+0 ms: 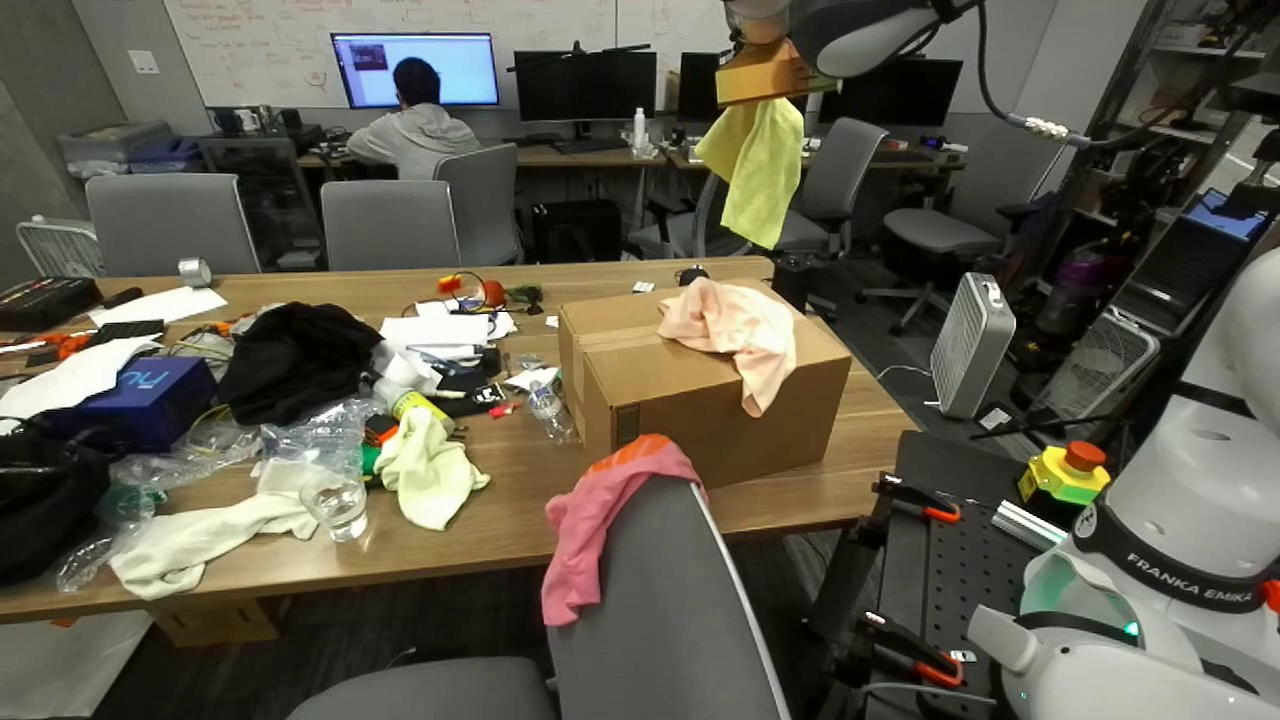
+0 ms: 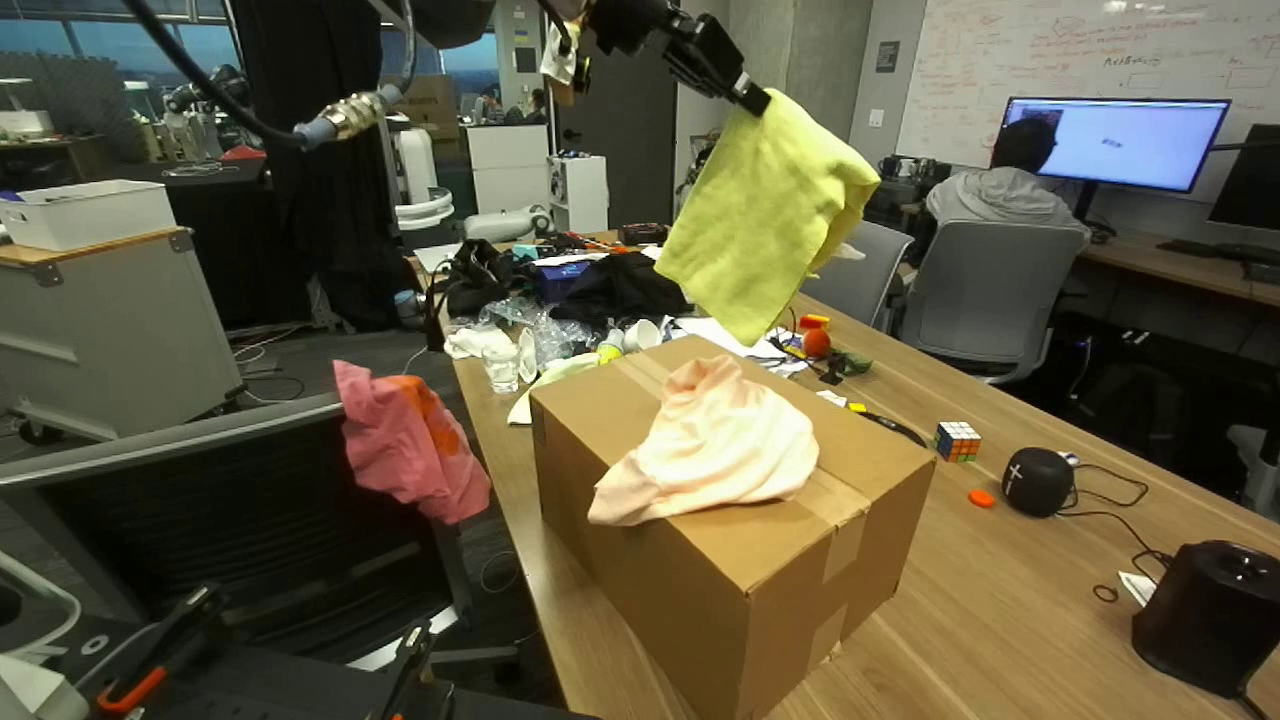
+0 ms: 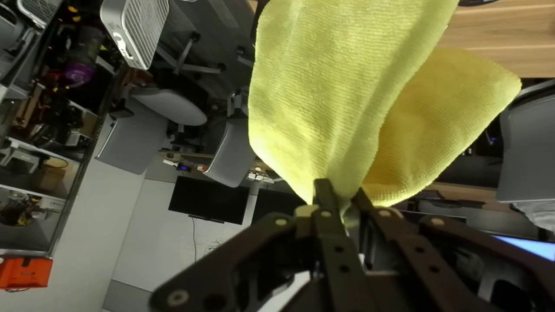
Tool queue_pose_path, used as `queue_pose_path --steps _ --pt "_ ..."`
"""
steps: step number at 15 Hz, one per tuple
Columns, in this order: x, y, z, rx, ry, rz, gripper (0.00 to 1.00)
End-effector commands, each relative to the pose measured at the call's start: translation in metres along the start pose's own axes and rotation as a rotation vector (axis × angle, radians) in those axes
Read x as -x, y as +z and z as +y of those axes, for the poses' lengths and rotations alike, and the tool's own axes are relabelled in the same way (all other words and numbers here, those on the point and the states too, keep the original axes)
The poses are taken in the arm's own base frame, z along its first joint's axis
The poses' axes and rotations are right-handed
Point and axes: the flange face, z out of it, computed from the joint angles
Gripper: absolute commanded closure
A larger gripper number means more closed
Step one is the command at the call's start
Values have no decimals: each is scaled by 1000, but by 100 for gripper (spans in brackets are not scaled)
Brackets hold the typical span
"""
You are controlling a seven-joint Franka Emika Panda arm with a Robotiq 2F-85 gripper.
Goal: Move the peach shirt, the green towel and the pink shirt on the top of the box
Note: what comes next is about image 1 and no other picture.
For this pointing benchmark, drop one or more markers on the clear plastic bag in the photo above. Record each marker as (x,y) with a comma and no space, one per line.
(265,455)

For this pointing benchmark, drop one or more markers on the seated person in grey hoodie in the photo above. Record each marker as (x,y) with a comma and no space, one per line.
(415,133)

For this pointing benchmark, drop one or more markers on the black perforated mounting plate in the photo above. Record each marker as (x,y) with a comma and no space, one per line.
(961,575)

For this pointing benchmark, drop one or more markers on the wooden wall desk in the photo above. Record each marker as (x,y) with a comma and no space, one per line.
(575,159)

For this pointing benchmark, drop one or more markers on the white crumpled sheet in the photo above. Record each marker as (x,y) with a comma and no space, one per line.
(74,374)

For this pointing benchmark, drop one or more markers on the white wall whiteboard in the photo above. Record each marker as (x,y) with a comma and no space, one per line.
(241,55)

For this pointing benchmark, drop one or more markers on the green towel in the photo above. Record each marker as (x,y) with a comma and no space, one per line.
(762,173)

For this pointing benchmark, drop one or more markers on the dark metal shelving rack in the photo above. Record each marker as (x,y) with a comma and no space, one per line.
(1202,55)

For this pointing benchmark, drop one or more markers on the white fan heater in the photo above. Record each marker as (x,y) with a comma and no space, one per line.
(970,345)

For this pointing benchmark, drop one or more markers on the black flat device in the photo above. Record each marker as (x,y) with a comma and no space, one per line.
(43,300)

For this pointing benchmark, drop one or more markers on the yellow red emergency stop button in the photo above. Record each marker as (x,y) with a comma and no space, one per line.
(1067,473)

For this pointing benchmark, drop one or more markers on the grey office chair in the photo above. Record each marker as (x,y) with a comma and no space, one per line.
(667,624)
(482,201)
(169,226)
(388,226)
(838,164)
(942,234)

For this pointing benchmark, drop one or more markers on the tan wrist camera block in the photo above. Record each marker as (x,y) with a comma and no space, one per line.
(762,74)

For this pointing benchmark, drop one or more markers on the orange ball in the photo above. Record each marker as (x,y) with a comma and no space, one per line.
(451,287)

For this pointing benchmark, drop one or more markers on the small white grille fan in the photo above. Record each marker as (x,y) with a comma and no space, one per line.
(54,245)

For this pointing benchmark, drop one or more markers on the lit computer monitor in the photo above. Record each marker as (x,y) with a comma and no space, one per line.
(453,64)

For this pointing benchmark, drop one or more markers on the white and green cloth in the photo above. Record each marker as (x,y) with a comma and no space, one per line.
(430,466)

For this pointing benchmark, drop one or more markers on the white wall switch plate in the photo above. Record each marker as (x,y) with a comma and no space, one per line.
(142,62)

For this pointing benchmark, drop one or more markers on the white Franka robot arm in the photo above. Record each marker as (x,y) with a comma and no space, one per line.
(1187,505)

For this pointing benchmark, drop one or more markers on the blue box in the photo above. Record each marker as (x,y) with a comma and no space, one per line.
(142,397)

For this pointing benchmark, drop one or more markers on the black crumpled cloth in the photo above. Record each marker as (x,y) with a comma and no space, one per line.
(298,363)

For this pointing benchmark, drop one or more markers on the brown cardboard box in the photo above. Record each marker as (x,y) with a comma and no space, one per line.
(667,401)

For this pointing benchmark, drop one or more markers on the white paper sheet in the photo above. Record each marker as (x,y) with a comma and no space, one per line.
(163,306)

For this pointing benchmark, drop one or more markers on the black computer monitor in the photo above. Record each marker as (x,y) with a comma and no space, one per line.
(702,82)
(893,92)
(586,85)

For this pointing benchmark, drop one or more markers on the black bag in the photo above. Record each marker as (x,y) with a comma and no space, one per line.
(45,502)

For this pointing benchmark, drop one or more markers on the clear bottle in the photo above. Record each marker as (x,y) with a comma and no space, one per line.
(643,133)

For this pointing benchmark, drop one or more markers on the stack of white papers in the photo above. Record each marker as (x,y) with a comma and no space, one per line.
(446,324)

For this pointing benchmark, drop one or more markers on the long white cloth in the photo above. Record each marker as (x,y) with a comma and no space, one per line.
(202,534)

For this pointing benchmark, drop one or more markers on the pink shirt with orange stripes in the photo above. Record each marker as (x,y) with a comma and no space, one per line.
(602,534)

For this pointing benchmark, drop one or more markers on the black computer case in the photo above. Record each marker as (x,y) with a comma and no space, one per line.
(575,228)

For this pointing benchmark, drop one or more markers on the peach shirt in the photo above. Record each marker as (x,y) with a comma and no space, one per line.
(732,324)

